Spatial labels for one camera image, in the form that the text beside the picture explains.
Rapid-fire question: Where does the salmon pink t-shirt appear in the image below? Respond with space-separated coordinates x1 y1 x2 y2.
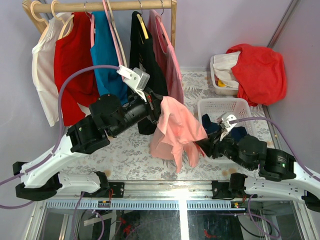
150 96 208 173

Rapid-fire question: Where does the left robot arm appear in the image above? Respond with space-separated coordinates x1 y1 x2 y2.
12 88 163 202

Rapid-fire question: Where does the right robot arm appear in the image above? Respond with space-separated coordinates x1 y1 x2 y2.
196 131 320 212

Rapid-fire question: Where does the black hanging t-shirt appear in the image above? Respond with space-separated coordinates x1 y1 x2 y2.
128 11 170 136

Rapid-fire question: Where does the pink hanging t-shirt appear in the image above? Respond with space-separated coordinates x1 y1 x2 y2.
147 9 184 104

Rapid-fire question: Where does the blue hanging t-shirt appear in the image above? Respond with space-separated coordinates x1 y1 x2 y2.
90 11 128 105

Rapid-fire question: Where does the yellow hanger with black shirt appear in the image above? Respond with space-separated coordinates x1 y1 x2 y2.
136 0 149 40

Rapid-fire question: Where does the orange-red t-shirt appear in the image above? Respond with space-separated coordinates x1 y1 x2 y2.
226 43 287 107

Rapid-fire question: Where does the red hanging t-shirt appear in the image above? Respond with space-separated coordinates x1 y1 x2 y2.
53 12 100 127

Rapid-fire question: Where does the pink hanger with blue shirt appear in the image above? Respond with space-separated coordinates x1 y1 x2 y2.
84 1 95 48

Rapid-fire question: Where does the beige hanger with red shirt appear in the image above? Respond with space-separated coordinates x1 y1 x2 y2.
50 0 75 40

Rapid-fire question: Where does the white hanging t-shirt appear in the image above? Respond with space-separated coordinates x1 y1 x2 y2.
31 18 64 127

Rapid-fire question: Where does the beige hanger far left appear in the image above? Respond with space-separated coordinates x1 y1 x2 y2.
23 0 49 39

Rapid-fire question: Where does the navy blue folded garment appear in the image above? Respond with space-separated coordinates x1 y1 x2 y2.
201 114 248 142

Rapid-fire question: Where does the white perforated plastic basket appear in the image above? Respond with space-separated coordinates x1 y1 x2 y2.
196 98 264 170

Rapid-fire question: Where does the small white laundry basket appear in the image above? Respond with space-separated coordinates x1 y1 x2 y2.
210 56 238 96

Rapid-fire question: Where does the yellow object in basket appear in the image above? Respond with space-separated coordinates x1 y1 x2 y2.
217 79 226 88

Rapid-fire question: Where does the white garment in basket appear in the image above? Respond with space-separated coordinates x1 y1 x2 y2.
213 51 241 88

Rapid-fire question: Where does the wooden clothes rack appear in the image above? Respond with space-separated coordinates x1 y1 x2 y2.
22 0 177 46

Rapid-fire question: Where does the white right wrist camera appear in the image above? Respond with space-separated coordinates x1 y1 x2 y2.
217 112 237 141

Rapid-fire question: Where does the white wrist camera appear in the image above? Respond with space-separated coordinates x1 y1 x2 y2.
217 112 237 141
116 65 150 102

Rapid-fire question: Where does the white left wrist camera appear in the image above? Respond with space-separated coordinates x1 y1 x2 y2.
116 65 150 102

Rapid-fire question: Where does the aluminium frame rail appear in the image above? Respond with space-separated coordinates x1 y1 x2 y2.
37 179 306 201

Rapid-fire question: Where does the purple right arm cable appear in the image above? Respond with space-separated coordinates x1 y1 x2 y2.
234 116 320 181

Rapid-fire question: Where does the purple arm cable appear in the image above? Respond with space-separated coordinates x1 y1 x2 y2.
0 64 121 210
234 116 320 181

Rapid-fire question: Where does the grey slotted cable duct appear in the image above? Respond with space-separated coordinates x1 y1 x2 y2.
46 199 246 211

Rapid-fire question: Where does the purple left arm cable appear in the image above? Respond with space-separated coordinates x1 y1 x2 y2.
0 64 121 210

